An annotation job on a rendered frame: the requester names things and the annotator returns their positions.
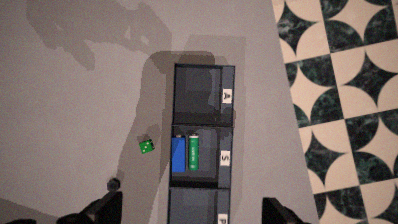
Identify green aa battery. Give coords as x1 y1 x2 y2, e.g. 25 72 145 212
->
188 134 199 170

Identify green die with white pips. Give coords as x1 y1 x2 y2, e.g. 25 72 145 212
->
139 139 155 154

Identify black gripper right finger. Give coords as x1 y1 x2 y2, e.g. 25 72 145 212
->
261 197 311 224

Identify dark grey three-compartment bin rack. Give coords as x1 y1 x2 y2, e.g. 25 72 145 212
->
166 63 236 224

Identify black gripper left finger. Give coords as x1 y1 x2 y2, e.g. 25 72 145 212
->
6 191 123 224

